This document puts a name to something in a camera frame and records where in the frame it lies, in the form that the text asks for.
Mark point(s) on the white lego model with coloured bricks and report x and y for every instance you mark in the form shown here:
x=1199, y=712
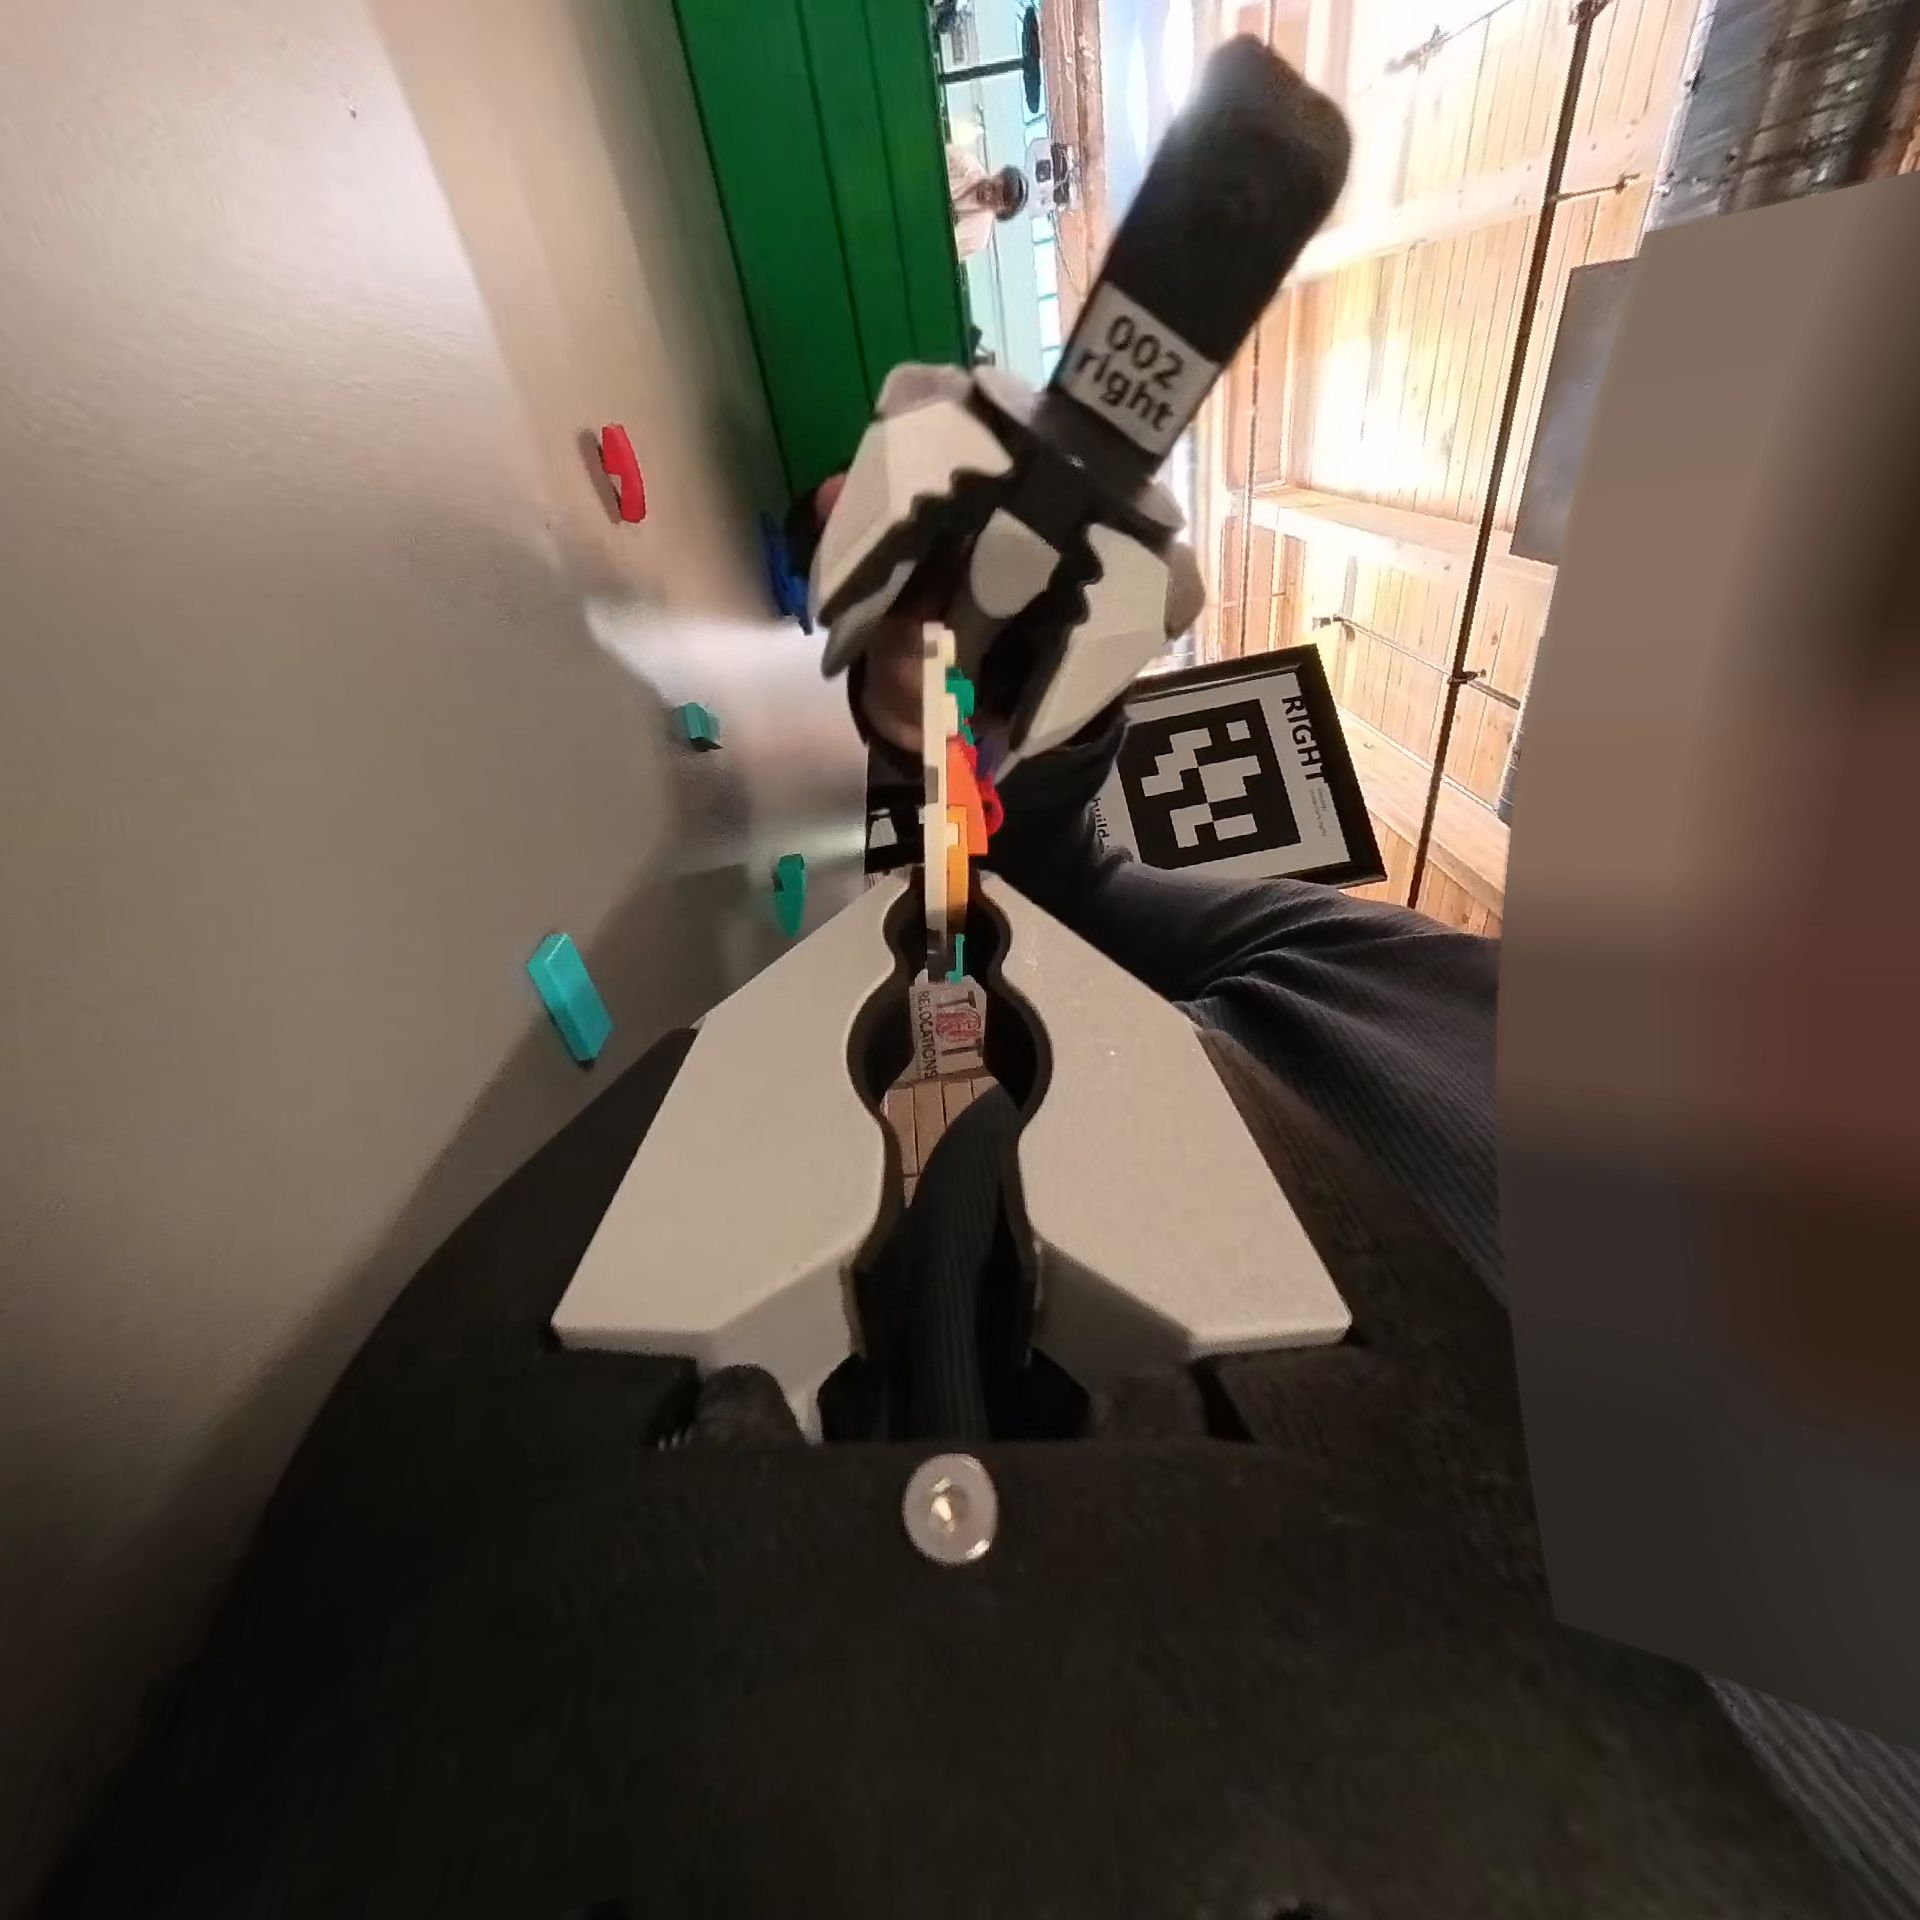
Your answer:
x=949, y=809

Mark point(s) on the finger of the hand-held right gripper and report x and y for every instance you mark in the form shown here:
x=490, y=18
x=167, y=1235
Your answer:
x=1118, y=630
x=901, y=494

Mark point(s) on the blue lego piece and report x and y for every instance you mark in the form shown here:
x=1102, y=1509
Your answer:
x=781, y=569

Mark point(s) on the teal curved lego piece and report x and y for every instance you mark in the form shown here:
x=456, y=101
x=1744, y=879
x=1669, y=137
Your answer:
x=788, y=887

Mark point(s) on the long teal lego tile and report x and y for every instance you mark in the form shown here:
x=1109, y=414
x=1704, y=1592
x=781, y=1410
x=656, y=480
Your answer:
x=567, y=997

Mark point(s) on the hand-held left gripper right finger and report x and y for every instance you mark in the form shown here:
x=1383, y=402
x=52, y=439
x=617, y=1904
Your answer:
x=1184, y=1170

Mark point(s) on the red lego piece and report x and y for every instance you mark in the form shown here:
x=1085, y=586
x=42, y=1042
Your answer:
x=623, y=473

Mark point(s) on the person's right hand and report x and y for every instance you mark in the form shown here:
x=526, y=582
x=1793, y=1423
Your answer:
x=901, y=674

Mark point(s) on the black framed marker sign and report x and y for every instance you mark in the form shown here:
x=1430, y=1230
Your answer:
x=1245, y=763

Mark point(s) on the small teal lego tile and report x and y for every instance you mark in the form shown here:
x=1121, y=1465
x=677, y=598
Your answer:
x=697, y=725

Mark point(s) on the stack of green storage bins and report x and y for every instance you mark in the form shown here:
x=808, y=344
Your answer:
x=840, y=224

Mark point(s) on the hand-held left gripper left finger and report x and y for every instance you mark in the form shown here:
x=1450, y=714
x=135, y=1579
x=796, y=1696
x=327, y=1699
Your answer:
x=721, y=1170

